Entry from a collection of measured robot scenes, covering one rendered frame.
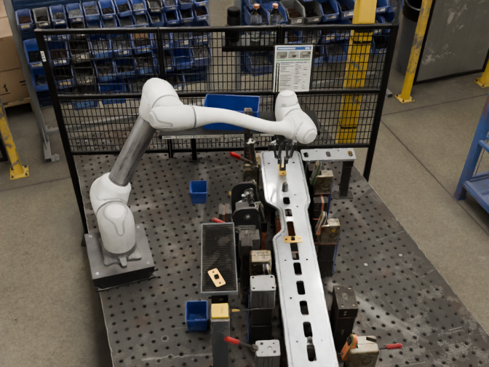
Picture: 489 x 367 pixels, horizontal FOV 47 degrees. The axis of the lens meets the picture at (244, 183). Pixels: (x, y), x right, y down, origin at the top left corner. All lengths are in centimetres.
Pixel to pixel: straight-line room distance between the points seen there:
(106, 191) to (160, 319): 65
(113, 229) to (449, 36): 380
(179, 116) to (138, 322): 95
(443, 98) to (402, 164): 119
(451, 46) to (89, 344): 401
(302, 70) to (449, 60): 268
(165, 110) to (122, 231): 62
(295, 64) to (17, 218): 233
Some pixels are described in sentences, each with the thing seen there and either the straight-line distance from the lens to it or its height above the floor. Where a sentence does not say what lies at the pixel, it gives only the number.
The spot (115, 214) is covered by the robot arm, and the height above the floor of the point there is 107.
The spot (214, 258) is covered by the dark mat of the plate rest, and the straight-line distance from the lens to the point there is 223.
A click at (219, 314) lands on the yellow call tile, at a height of 116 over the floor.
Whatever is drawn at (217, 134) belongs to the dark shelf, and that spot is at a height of 103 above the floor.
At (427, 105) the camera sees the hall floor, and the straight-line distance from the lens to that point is 554.
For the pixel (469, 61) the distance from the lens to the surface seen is 585.
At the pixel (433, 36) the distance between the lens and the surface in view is 538.
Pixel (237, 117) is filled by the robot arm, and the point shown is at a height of 146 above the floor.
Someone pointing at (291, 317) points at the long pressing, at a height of 100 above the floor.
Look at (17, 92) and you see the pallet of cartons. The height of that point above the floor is 23.
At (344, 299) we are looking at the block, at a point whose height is 103.
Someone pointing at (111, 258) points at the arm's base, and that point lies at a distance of 275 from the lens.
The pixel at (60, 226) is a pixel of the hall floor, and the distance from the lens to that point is 420.
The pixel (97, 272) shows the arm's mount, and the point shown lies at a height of 80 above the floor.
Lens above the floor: 282
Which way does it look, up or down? 40 degrees down
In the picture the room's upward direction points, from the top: 1 degrees clockwise
